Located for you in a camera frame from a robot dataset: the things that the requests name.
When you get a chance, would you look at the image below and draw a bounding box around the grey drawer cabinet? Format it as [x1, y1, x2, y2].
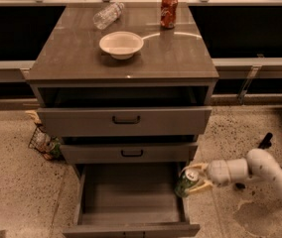
[27, 4, 218, 238]

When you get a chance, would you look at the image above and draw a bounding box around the grey middle drawer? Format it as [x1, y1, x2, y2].
[61, 143, 198, 164]

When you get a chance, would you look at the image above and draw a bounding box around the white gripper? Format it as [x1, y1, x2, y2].
[182, 160, 230, 195]

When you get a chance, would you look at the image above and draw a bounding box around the grey top drawer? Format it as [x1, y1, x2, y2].
[38, 106, 212, 137]

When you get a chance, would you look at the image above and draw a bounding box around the red soda can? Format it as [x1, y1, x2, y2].
[160, 0, 178, 29]

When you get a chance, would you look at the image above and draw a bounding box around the grey drawer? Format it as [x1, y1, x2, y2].
[38, 106, 212, 137]
[61, 143, 198, 164]
[63, 163, 200, 238]

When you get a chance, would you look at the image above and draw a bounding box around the green soda can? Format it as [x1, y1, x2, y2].
[175, 168, 200, 197]

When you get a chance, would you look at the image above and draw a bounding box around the black chair base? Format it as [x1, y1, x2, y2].
[234, 132, 282, 190]

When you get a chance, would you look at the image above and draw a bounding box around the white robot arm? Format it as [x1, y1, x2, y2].
[175, 149, 282, 201]

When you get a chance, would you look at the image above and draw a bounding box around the grey bottom drawer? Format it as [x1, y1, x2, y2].
[63, 163, 200, 238]

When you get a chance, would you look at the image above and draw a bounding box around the wire basket with items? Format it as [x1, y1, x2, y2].
[28, 126, 63, 161]

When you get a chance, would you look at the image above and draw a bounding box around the clear plastic bottle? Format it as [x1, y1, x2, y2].
[93, 2, 125, 30]

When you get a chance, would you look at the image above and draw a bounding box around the white bowl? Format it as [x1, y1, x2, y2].
[99, 32, 144, 60]

